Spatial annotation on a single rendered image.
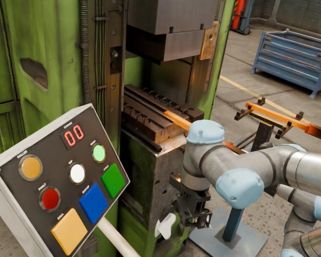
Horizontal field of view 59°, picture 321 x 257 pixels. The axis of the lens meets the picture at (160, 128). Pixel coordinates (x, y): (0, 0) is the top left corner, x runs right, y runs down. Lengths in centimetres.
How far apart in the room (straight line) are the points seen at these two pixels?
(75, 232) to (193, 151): 35
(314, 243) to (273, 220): 148
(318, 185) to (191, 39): 72
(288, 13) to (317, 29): 110
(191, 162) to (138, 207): 86
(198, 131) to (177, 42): 52
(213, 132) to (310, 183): 19
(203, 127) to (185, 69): 86
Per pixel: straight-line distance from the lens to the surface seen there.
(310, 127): 149
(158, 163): 115
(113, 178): 85
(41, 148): 70
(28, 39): 130
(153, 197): 127
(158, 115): 124
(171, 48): 103
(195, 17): 108
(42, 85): 116
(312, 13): 972
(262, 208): 242
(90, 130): 82
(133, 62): 158
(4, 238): 211
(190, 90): 144
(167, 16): 98
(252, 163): 57
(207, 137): 58
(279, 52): 508
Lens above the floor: 158
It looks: 31 degrees down
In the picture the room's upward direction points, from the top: 7 degrees clockwise
